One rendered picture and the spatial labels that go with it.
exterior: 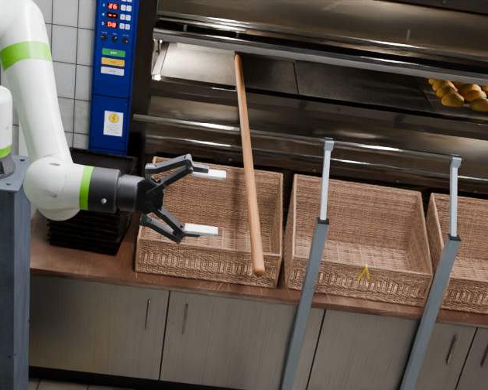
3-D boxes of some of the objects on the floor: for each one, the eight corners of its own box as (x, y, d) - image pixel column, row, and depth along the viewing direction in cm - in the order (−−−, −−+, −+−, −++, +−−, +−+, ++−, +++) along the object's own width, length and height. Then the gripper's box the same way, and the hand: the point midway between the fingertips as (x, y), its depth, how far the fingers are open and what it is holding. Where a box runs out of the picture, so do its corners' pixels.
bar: (114, 360, 336) (134, 110, 281) (399, 392, 344) (472, 155, 289) (102, 412, 308) (122, 145, 254) (413, 445, 316) (496, 194, 262)
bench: (39, 303, 363) (42, 196, 336) (537, 361, 378) (577, 263, 351) (7, 385, 313) (7, 267, 286) (581, 449, 328) (631, 341, 302)
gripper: (125, 130, 159) (229, 143, 160) (118, 234, 170) (214, 244, 172) (121, 145, 152) (228, 159, 153) (112, 251, 163) (213, 263, 165)
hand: (216, 203), depth 162 cm, fingers open, 13 cm apart
